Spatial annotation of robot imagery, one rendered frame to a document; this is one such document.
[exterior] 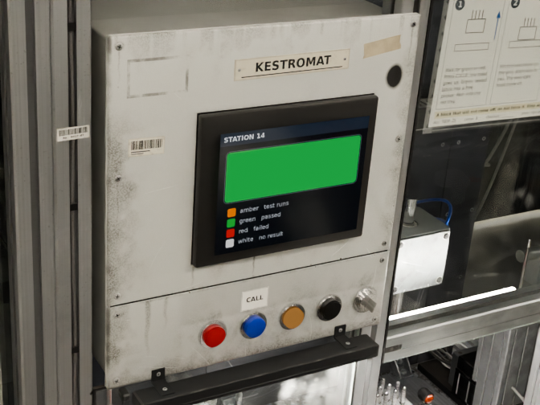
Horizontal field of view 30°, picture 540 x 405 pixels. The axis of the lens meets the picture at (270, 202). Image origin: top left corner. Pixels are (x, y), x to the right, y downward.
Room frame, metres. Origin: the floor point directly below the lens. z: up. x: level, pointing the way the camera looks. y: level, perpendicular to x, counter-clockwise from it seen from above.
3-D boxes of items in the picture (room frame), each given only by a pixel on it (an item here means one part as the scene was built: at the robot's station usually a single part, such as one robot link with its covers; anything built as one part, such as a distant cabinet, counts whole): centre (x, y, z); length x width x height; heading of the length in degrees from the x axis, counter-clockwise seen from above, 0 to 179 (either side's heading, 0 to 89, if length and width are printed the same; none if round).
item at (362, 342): (1.14, 0.00, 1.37); 0.36 x 0.04 x 0.04; 121
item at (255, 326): (1.16, 0.01, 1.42); 0.03 x 0.02 x 0.03; 121
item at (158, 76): (1.26, 0.07, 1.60); 0.42 x 0.29 x 0.46; 121
